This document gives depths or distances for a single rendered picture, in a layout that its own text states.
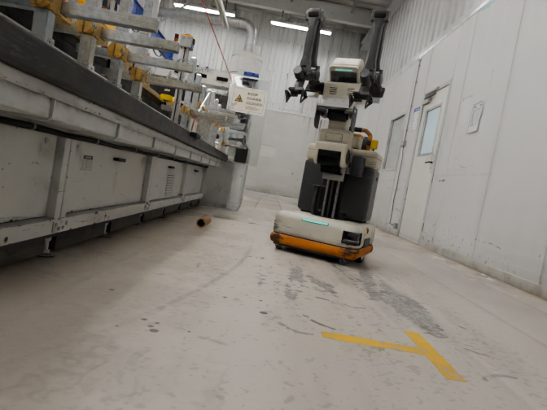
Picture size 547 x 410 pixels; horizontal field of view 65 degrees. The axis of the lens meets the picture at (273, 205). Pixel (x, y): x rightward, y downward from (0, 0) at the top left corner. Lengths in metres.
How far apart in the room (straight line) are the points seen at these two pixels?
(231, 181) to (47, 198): 3.94
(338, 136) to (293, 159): 9.02
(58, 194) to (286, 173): 10.32
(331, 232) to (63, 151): 1.73
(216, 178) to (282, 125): 6.46
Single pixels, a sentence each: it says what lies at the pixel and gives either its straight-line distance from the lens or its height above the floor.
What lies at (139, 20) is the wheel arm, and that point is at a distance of 1.24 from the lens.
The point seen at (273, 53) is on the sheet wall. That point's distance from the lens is 12.46.
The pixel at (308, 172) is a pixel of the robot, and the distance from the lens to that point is 3.30.
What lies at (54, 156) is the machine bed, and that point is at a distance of 1.92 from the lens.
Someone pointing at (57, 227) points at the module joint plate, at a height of 0.13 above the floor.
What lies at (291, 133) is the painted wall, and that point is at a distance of 12.04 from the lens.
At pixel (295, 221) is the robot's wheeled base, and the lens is 2.97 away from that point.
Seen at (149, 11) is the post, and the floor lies 1.07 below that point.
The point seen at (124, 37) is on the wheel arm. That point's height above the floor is 0.83.
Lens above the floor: 0.47
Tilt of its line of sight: 3 degrees down
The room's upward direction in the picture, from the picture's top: 10 degrees clockwise
